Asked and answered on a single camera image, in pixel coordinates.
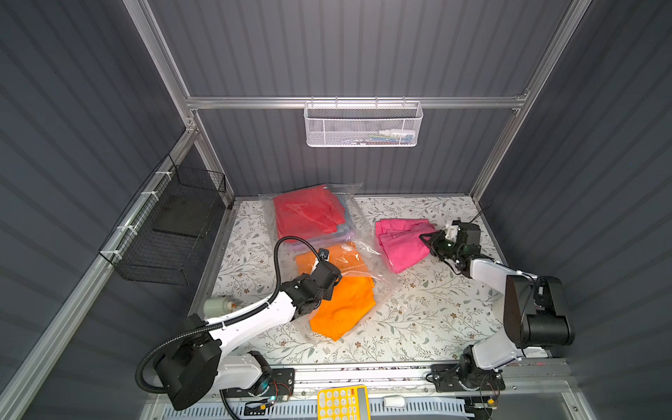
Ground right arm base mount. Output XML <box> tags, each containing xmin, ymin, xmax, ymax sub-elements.
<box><xmin>425</xmin><ymin>359</ymin><xmax>506</xmax><ymax>394</ymax></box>

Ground orange trousers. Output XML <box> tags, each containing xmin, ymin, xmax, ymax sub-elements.
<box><xmin>297</xmin><ymin>241</ymin><xmax>376</xmax><ymax>341</ymax></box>

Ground pale green vacuum pump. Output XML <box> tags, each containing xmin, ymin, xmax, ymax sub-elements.
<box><xmin>202</xmin><ymin>297</ymin><xmax>238</xmax><ymax>319</ymax></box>

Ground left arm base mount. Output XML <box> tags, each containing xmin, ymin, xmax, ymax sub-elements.
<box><xmin>219</xmin><ymin>351</ymin><xmax>297</xmax><ymax>401</ymax></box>

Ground yellow calculator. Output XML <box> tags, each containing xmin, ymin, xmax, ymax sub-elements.
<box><xmin>317</xmin><ymin>385</ymin><xmax>371</xmax><ymax>420</ymax></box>

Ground white bottle in basket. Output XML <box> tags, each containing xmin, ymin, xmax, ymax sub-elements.
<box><xmin>379</xmin><ymin>129</ymin><xmax>417</xmax><ymax>143</ymax></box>

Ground left black corrugated cable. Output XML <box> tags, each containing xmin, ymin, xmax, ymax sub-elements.
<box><xmin>135</xmin><ymin>235</ymin><xmax>329</xmax><ymax>395</ymax></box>

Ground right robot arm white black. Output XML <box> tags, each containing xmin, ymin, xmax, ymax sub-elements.
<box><xmin>419</xmin><ymin>220</ymin><xmax>576</xmax><ymax>388</ymax></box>

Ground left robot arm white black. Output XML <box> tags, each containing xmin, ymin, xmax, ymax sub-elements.
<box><xmin>136</xmin><ymin>260</ymin><xmax>342</xmax><ymax>411</ymax></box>

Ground pink trousers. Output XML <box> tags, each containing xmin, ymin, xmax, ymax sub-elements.
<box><xmin>376</xmin><ymin>219</ymin><xmax>437</xmax><ymax>274</ymax></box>

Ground black wire mesh basket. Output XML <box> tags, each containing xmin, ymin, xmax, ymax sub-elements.
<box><xmin>99</xmin><ymin>158</ymin><xmax>227</xmax><ymax>286</ymax></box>

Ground clear plastic vacuum bag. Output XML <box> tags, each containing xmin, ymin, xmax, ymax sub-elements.
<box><xmin>260</xmin><ymin>183</ymin><xmax>399</xmax><ymax>339</ymax></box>

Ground white wire mesh basket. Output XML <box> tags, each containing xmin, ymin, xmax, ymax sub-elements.
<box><xmin>303</xmin><ymin>101</ymin><xmax>424</xmax><ymax>148</ymax></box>

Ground small white box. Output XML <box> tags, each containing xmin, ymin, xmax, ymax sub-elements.
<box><xmin>383</xmin><ymin>395</ymin><xmax>406</xmax><ymax>410</ymax></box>

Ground grey blue folded garment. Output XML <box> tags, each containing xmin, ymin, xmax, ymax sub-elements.
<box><xmin>313</xmin><ymin>195</ymin><xmax>356</xmax><ymax>243</ymax></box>

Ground red folded garment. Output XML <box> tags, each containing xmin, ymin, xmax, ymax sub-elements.
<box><xmin>272</xmin><ymin>185</ymin><xmax>346</xmax><ymax>240</ymax></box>

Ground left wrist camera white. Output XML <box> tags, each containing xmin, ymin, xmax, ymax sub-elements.
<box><xmin>318</xmin><ymin>248</ymin><xmax>330</xmax><ymax>261</ymax></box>

